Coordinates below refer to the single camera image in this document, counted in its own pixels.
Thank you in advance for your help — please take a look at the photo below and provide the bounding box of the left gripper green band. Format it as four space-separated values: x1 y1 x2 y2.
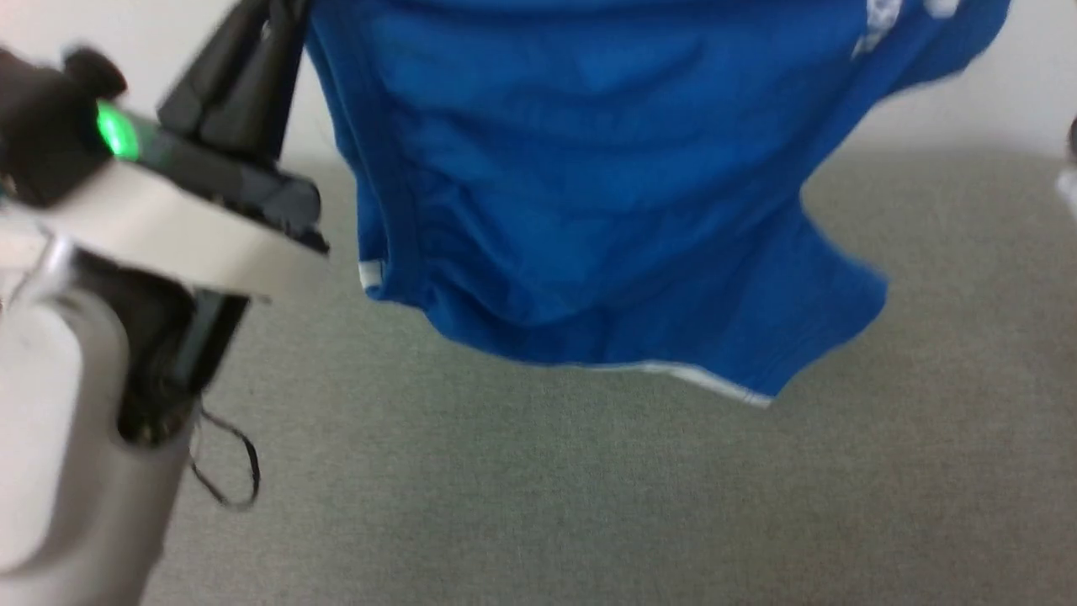
0 0 331 300

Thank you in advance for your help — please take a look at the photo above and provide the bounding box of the grey fabric sofa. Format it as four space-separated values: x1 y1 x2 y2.
139 147 1077 606

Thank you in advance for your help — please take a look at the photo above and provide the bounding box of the thin black cable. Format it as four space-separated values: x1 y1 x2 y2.
188 406 263 512

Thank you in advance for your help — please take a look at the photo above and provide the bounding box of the blue shirt with white trim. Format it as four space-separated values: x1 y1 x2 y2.
305 0 1013 410

